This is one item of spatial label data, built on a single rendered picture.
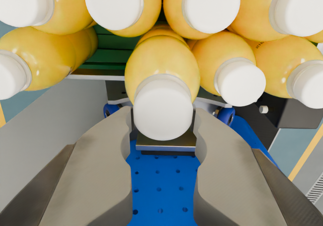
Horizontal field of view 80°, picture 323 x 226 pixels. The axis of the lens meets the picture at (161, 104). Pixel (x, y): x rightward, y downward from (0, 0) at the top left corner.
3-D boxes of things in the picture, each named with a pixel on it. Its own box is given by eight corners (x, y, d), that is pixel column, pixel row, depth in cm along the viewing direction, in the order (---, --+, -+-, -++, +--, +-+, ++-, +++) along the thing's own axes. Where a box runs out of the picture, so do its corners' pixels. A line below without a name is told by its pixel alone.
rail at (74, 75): (50, 71, 32) (40, 78, 29) (49, 67, 32) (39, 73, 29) (290, 79, 33) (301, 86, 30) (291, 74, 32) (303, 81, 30)
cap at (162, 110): (150, 67, 13) (149, 76, 11) (201, 93, 13) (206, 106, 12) (126, 112, 14) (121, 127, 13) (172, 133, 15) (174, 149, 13)
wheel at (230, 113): (214, 131, 35) (224, 136, 34) (218, 109, 33) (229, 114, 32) (223, 121, 38) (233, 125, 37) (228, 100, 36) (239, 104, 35)
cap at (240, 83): (217, 61, 18) (222, 67, 16) (260, 58, 18) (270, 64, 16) (214, 99, 19) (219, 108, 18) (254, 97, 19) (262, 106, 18)
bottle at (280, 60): (269, 43, 35) (366, 81, 18) (237, 70, 37) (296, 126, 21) (246, 13, 32) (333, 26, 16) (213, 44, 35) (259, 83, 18)
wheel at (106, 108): (113, 133, 33) (123, 129, 35) (111, 110, 31) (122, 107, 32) (103, 121, 37) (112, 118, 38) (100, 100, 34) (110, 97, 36)
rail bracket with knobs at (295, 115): (241, 100, 40) (264, 129, 31) (249, 66, 37) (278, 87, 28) (288, 101, 40) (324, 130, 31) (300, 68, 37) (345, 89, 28)
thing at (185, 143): (143, 113, 39) (136, 158, 27) (142, 102, 37) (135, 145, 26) (193, 114, 39) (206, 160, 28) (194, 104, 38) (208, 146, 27)
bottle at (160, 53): (151, 13, 28) (139, 32, 11) (193, 38, 29) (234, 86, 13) (131, 56, 31) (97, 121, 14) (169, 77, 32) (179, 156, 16)
